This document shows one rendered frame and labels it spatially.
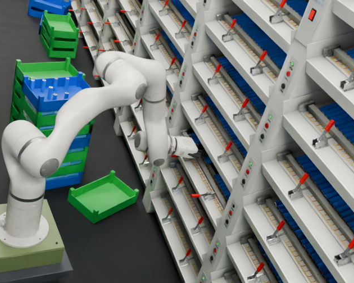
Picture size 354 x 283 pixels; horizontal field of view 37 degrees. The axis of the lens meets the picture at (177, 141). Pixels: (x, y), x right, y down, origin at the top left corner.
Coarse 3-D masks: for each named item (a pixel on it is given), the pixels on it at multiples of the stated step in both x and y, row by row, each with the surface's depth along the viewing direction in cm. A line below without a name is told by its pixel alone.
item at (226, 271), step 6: (222, 270) 204; (228, 270) 205; (234, 270) 205; (216, 276) 205; (222, 276) 206; (228, 276) 204; (234, 276) 203; (216, 282) 205; (222, 282) 205; (228, 282) 204; (234, 282) 202; (240, 282) 202
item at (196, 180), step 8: (176, 128) 246; (184, 128) 248; (184, 168) 235; (192, 168) 230; (192, 176) 226; (200, 176) 226; (192, 184) 228; (200, 184) 222; (200, 192) 219; (200, 200) 221; (208, 200) 214; (216, 200) 214; (208, 208) 211; (216, 208) 210; (208, 216) 213; (216, 216) 207; (216, 224) 202
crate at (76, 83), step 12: (24, 84) 245; (36, 84) 252; (48, 84) 256; (60, 84) 260; (72, 84) 264; (84, 84) 261; (36, 96) 247; (60, 96) 253; (72, 96) 256; (36, 108) 238; (48, 108) 239
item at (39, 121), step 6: (24, 96) 250; (24, 102) 248; (24, 108) 249; (30, 108) 243; (30, 114) 244; (36, 114) 239; (36, 120) 240; (42, 120) 241; (48, 120) 243; (54, 120) 245; (36, 126) 241
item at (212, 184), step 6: (198, 162) 230; (204, 168) 226; (204, 174) 225; (204, 180) 222; (210, 180) 220; (216, 186) 216; (216, 192) 214; (222, 198) 211; (216, 204) 211; (222, 204) 209
